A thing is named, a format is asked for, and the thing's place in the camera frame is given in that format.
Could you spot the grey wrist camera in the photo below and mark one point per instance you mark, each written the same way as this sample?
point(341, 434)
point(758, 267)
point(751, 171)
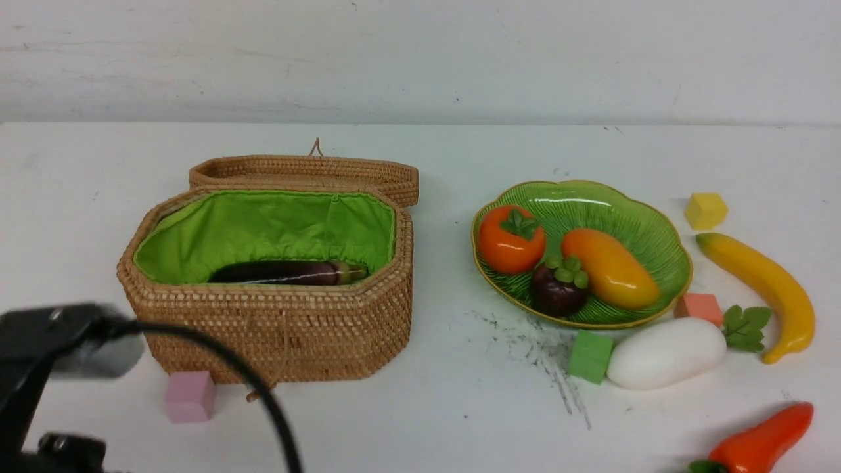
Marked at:
point(106, 351)

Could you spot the pink foam cube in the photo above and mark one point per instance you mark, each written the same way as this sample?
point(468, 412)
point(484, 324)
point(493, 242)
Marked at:
point(190, 397)

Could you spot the orange toy carrot with leaves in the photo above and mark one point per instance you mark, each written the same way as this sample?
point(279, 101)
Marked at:
point(759, 448)

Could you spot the green foam cube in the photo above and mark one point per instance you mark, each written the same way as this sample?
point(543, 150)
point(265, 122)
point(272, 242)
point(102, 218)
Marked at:
point(590, 356)

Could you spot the yellow foam cube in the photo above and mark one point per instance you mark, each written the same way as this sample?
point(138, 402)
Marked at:
point(705, 210)

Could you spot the yellow orange toy mango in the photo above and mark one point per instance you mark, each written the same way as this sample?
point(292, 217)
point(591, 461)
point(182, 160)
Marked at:
point(615, 275)

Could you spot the white toy radish with leaves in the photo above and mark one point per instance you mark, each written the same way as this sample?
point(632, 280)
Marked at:
point(682, 348)

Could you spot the green ribbed glass plate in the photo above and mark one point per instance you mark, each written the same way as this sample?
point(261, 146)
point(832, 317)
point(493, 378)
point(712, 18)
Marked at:
point(565, 205)

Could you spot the dark purple toy mangosteen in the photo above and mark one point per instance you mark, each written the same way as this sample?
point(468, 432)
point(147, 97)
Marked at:
point(559, 287)

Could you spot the orange foam cube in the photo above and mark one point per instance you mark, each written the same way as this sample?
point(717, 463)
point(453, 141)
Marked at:
point(699, 306)

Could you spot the woven wicker basket lid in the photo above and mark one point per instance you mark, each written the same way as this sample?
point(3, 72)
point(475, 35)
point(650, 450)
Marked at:
point(399, 182)

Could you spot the purple toy eggplant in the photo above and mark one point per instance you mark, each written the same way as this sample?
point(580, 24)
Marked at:
point(290, 272)

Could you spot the orange toy persimmon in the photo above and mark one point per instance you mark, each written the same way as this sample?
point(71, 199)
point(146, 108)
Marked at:
point(511, 240)

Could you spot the woven wicker basket green lining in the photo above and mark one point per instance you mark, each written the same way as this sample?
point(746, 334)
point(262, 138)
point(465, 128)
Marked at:
point(288, 333)

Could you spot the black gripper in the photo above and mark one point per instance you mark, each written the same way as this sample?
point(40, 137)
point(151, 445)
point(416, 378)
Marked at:
point(33, 339)

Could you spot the yellow toy banana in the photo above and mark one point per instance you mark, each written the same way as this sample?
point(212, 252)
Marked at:
point(787, 298)

